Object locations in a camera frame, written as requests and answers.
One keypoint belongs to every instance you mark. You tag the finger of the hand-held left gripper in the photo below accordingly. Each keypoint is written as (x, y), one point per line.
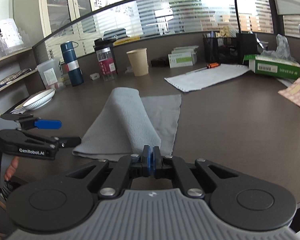
(48, 124)
(70, 141)

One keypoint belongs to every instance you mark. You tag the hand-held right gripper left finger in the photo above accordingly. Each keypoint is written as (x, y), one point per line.
(147, 162)

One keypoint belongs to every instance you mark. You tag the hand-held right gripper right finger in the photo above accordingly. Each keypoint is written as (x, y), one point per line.
(154, 165)

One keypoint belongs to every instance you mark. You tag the grey towel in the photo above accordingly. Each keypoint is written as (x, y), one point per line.
(130, 120)

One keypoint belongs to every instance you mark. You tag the person's left hand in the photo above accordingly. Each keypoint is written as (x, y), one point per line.
(12, 166)

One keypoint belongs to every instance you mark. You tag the white ribbed bowl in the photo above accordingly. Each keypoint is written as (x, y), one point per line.
(38, 100)

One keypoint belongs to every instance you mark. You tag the paper stack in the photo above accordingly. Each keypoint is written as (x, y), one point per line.
(18, 109)

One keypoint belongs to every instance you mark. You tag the clear plastic container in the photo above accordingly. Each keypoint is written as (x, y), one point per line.
(50, 76)

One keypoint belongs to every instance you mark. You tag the plaid cloth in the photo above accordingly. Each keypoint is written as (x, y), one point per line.
(12, 76)

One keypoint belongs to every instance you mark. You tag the dark blue thermos bottle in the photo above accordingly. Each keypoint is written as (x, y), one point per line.
(72, 65)

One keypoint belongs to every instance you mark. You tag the white charger adapter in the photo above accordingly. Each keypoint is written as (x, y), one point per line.
(94, 76)

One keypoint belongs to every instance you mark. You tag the clear jar with red label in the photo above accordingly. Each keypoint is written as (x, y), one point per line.
(106, 65)

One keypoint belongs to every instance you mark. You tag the clear plastic wrapper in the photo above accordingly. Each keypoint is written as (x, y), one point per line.
(129, 70)

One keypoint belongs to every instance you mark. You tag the black water bottle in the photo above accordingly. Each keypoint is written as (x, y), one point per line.
(102, 42)

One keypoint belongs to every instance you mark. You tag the bagged paper cups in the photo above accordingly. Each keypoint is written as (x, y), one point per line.
(7, 35)

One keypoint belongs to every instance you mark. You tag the white printed paper sheet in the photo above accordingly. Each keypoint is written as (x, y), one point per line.
(205, 78)

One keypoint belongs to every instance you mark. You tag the beige paper cup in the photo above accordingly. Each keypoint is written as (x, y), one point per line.
(138, 62)

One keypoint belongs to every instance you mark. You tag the small black pouch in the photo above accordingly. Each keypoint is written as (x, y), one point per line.
(160, 62)

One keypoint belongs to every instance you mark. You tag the white and green business card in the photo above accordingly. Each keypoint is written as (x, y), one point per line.
(180, 60)

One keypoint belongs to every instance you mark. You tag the dark bag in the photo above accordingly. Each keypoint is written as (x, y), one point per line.
(115, 33)

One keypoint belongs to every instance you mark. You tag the yellow flat box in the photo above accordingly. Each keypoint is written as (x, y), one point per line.
(127, 40)

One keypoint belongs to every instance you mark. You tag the stack of white card boxes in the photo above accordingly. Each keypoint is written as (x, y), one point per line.
(187, 50)

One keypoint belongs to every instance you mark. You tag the beige glass door cabinet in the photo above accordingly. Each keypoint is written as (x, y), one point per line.
(57, 2)

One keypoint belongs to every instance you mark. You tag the black mesh desk organizer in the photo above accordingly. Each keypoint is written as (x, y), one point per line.
(220, 50)

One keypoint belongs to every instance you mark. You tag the yellow toy bricks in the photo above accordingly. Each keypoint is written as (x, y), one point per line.
(223, 32)

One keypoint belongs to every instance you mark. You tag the black rectangular box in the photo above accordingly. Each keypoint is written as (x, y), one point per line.
(247, 46)

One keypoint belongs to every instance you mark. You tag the white loose paper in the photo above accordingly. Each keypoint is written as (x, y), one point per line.
(285, 81)

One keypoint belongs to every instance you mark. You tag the green and white carton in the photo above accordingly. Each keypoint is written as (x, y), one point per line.
(277, 68)

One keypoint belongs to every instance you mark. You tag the pink sticker label sheet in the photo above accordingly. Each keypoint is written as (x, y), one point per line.
(297, 92)

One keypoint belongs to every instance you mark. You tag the grey plastic bag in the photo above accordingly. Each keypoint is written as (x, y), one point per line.
(282, 47)

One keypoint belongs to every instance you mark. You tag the black lamp pole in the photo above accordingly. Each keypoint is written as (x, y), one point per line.
(236, 7)

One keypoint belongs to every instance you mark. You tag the wooden wall shelf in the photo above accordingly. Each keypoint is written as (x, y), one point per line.
(12, 55)

